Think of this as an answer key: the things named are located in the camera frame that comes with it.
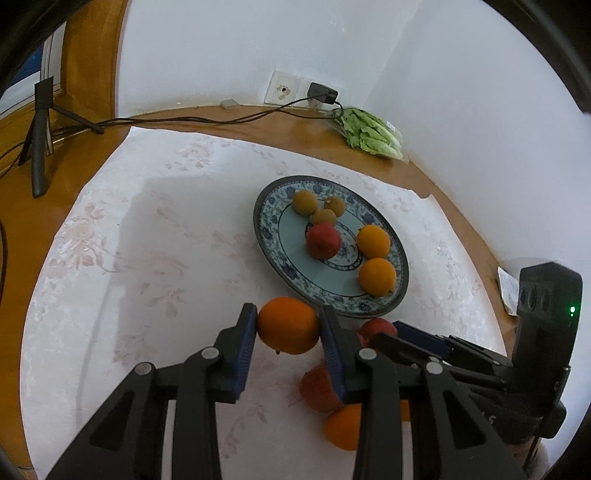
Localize black power adapter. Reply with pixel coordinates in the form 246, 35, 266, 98
308, 82, 339, 106

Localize white floral tablecloth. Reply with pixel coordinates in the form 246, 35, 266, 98
21, 126, 509, 480

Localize person's right hand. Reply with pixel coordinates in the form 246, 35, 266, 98
508, 440, 548, 476

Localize orange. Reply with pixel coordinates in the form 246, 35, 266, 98
323, 399, 411, 452
356, 224, 391, 259
257, 297, 321, 355
358, 257, 397, 297

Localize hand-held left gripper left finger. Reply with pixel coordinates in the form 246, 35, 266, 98
46, 303, 258, 480

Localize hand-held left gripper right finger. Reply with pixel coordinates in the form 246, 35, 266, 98
320, 306, 527, 480

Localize white wall socket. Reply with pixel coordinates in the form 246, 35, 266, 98
264, 70, 302, 106
299, 78, 345, 112

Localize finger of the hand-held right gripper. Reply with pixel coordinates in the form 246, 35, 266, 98
369, 333, 504, 384
394, 322, 513, 370

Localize red apple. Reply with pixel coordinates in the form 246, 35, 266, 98
299, 364, 345, 414
358, 318, 399, 347
305, 223, 343, 260

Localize wooden window frame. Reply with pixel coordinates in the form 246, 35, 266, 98
60, 0, 130, 121

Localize black power cable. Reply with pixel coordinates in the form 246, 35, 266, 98
48, 99, 345, 134

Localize blue patterned ceramic plate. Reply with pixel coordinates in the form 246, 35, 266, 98
253, 175, 410, 319

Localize black tripod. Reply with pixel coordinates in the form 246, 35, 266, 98
18, 78, 105, 199

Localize white paper sheet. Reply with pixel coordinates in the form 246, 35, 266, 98
498, 267, 520, 317

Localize green lettuce in plastic wrap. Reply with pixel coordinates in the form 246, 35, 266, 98
333, 106, 409, 162

